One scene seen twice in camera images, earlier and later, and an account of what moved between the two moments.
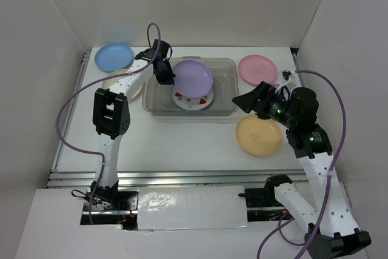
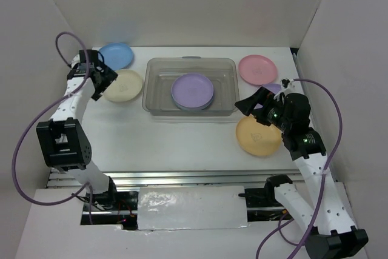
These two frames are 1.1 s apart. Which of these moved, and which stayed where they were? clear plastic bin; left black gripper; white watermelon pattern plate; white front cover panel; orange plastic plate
Moved: left black gripper
Stayed: white watermelon pattern plate; orange plastic plate; clear plastic bin; white front cover panel
